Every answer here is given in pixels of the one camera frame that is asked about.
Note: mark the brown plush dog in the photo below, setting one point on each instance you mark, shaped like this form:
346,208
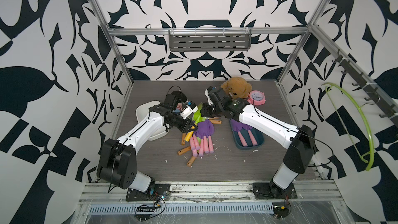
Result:
237,87

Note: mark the pink alarm clock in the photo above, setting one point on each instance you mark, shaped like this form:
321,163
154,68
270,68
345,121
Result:
256,98

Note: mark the grey hook rail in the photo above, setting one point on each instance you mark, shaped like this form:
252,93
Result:
376,95

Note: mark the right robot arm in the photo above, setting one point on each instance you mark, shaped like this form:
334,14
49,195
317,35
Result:
298,141

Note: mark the purple shovel pink handle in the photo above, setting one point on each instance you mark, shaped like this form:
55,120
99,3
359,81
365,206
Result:
243,135
194,144
204,132

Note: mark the plush doll black hair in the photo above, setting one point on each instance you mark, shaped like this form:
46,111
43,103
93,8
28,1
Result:
181,99

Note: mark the teal storage box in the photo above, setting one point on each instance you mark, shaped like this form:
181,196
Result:
258,135

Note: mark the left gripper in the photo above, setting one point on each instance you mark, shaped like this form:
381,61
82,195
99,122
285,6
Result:
185,128

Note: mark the green shovel wooden handle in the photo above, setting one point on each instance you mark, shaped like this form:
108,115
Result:
183,141
215,120

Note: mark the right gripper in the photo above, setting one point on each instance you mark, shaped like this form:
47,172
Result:
204,110

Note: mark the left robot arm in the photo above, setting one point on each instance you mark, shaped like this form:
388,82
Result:
118,163

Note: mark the green shovel yellow handle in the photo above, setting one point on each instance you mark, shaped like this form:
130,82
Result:
197,117

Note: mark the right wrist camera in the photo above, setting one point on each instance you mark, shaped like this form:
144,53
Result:
210,94

